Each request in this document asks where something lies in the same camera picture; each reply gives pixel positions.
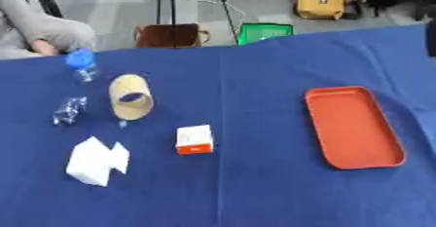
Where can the white and orange small box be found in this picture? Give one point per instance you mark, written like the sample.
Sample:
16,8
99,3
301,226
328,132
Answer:
193,137

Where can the green box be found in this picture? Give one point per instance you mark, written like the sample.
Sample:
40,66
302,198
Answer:
264,32

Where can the tan woven cylinder basket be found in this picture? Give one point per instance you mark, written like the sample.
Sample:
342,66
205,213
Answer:
131,105

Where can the black tripod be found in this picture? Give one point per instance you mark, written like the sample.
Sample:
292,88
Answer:
170,0

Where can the orange rectangular tray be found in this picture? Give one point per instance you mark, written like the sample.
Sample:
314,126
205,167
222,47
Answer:
355,127

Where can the white folded paper napkin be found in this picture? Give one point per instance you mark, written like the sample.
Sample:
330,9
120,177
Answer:
91,161

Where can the clear plastic bottle blue cap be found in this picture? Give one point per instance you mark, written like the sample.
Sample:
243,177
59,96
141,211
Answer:
79,75

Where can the person's hand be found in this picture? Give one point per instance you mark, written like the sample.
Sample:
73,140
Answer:
45,48

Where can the person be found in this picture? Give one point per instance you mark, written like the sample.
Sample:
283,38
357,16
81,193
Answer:
34,23

